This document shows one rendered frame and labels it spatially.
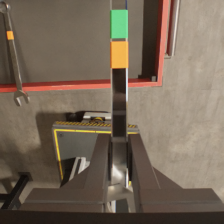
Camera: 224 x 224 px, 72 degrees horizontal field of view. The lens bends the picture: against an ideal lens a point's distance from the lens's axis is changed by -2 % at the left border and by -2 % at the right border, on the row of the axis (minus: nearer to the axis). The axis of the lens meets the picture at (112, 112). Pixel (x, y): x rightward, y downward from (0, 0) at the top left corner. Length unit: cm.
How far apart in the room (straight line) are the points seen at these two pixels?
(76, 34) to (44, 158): 173
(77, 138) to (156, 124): 79
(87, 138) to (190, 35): 114
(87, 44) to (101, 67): 7
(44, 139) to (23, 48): 143
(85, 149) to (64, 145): 17
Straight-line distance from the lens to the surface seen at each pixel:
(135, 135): 16
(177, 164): 205
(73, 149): 140
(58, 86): 46
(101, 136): 16
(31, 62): 51
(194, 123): 176
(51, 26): 48
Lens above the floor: 135
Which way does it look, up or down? 63 degrees down
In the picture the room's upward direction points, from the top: 177 degrees counter-clockwise
